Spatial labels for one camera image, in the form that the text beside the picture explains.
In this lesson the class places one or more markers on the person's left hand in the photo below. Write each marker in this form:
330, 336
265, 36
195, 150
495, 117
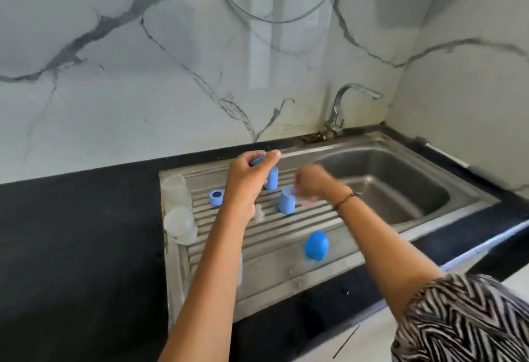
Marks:
244, 184

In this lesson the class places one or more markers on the person's right hand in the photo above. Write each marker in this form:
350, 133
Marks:
320, 182

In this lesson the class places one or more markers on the person's right fingers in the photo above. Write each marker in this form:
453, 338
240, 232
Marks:
301, 180

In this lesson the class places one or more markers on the person's left thumb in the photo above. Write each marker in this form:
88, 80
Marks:
271, 159

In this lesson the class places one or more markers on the small blue bottle part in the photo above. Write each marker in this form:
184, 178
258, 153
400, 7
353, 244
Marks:
257, 161

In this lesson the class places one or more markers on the person's left forearm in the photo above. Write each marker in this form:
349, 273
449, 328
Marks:
210, 283

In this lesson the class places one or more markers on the person's right forearm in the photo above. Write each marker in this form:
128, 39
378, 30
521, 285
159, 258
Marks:
384, 250

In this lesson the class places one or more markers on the blue cylinder bottle part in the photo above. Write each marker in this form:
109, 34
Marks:
272, 179

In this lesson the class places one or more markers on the blue plastic cup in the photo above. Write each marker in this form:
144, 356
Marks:
286, 202

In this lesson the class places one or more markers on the black wrist band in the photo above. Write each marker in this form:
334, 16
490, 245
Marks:
346, 198

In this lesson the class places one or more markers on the clear silicone bottle nipple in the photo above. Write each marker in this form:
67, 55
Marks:
258, 213

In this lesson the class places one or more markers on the blue dome bottle cap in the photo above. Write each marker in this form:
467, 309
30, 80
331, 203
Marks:
316, 246

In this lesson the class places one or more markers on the chrome faucet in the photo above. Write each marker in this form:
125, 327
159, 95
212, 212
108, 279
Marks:
337, 114

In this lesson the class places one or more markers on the stainless steel sink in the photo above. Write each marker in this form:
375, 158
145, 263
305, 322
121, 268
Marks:
396, 184

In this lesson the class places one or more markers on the clear plastic container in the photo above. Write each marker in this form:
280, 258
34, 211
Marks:
175, 192
180, 225

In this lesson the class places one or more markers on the zebra patterned sleeve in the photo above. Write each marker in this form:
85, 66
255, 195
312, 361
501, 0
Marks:
467, 320

